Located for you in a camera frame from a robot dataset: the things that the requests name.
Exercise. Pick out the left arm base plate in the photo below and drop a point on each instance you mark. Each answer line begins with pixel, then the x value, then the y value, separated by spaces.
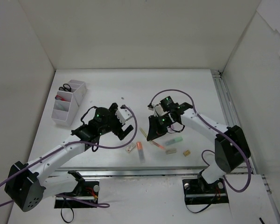
pixel 89 193

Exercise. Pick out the orange cap highlighter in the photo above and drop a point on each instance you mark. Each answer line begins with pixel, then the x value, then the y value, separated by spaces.
pixel 140 151

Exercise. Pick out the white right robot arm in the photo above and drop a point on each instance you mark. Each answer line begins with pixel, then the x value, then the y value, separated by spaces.
pixel 231 148

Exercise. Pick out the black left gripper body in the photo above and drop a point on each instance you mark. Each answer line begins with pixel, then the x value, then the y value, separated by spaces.
pixel 119 127

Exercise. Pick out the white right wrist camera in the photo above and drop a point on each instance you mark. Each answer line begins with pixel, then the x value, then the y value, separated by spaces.
pixel 158 110

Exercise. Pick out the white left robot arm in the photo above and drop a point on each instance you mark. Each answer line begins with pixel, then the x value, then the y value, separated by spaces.
pixel 27 184

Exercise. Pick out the white eraser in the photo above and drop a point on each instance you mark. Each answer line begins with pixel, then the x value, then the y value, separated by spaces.
pixel 171 151

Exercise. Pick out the aluminium rail frame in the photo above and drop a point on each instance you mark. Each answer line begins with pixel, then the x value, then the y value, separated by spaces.
pixel 136 89

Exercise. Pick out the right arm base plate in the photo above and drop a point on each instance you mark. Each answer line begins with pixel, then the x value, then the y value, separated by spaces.
pixel 195 194

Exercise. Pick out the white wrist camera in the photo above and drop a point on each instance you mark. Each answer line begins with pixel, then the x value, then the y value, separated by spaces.
pixel 123 115
pixel 158 110

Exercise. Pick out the green highlighter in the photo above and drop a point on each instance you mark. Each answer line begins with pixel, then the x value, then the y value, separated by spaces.
pixel 173 141

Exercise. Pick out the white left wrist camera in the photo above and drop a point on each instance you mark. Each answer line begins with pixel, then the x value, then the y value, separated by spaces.
pixel 123 115

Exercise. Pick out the twin orange yellow highlighter pack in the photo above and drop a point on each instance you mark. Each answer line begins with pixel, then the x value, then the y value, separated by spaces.
pixel 152 142

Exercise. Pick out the white compartment organizer box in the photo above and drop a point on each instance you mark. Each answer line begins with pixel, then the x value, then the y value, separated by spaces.
pixel 74 100

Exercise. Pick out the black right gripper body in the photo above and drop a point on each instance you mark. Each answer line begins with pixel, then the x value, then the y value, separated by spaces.
pixel 157 122

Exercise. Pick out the small tan staples box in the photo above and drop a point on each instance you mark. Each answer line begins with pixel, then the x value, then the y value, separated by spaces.
pixel 186 153

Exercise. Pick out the black handled scissors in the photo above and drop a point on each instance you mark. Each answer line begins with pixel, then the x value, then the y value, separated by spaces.
pixel 65 87

